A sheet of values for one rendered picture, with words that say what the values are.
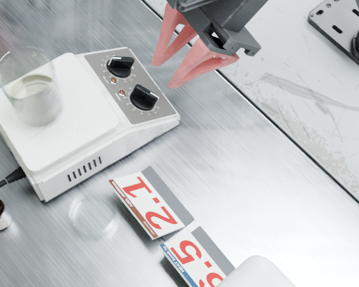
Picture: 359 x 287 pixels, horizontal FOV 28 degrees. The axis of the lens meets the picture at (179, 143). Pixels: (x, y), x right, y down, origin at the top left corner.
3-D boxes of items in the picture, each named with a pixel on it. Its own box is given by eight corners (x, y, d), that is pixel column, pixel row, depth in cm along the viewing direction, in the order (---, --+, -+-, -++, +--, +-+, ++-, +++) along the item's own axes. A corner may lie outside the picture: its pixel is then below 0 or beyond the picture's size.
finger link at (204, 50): (164, 99, 76) (223, 36, 72) (130, 52, 79) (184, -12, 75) (198, 103, 82) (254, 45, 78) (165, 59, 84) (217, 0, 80)
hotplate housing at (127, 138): (129, 55, 96) (124, 20, 89) (182, 127, 92) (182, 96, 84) (-20, 136, 91) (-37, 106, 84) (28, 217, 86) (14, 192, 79)
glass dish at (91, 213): (68, 237, 85) (65, 232, 83) (74, 195, 88) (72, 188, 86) (113, 241, 85) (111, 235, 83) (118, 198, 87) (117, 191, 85)
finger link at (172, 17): (160, 94, 76) (218, 31, 72) (126, 46, 79) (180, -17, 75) (194, 98, 82) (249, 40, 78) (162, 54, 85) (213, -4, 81)
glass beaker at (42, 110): (25, 79, 85) (9, 39, 78) (75, 94, 84) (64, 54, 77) (0, 128, 82) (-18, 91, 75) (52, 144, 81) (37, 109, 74)
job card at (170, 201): (150, 165, 89) (148, 152, 86) (195, 220, 86) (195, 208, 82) (110, 194, 88) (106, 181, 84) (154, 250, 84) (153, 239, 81)
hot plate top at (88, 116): (73, 52, 87) (72, 48, 86) (123, 125, 83) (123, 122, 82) (-16, 99, 85) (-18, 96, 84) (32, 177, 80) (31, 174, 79)
